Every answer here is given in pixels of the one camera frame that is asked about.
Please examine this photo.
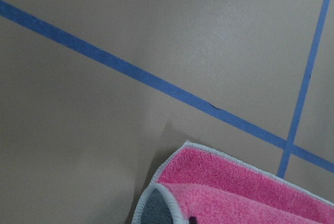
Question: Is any pink and grey towel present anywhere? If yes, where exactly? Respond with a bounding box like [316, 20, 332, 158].
[132, 142, 333, 223]

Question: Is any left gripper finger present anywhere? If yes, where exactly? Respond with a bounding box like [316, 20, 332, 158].
[189, 216, 197, 224]

